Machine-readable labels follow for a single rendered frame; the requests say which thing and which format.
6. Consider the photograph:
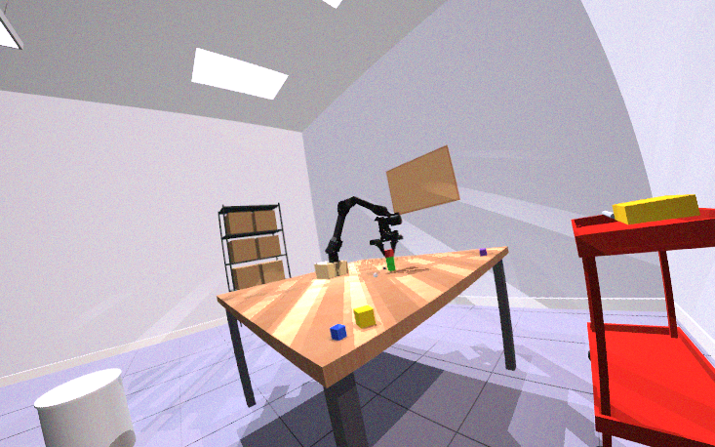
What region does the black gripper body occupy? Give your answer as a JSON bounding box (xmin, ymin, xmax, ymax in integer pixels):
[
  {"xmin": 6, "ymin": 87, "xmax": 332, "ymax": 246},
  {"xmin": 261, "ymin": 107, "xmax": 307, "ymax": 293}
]
[{"xmin": 370, "ymin": 227, "xmax": 404, "ymax": 245}]

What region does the small blue block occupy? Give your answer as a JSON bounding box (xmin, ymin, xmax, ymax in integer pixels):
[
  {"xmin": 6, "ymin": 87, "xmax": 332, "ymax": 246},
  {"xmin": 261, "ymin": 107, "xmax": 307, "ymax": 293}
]
[{"xmin": 330, "ymin": 324, "xmax": 347, "ymax": 341}]

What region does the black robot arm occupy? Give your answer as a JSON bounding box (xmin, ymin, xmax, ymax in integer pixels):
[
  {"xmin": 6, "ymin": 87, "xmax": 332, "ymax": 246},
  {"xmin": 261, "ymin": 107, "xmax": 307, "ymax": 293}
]
[{"xmin": 325, "ymin": 196, "xmax": 403, "ymax": 264}]

